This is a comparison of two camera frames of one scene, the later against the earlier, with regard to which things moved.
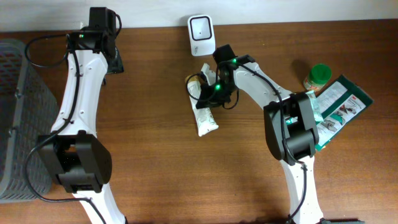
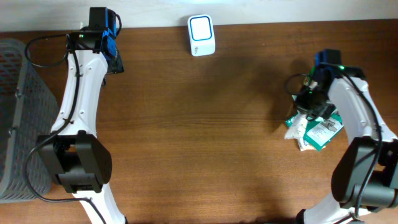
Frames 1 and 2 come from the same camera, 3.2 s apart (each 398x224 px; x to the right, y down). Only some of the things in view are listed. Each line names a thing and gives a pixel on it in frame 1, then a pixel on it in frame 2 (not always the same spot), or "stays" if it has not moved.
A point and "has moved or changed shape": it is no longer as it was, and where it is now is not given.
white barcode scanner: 202,33 stays
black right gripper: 204,100 → 321,109
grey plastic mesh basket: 28,114 stays
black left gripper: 118,67 stays
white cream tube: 205,119 has moved or changed shape
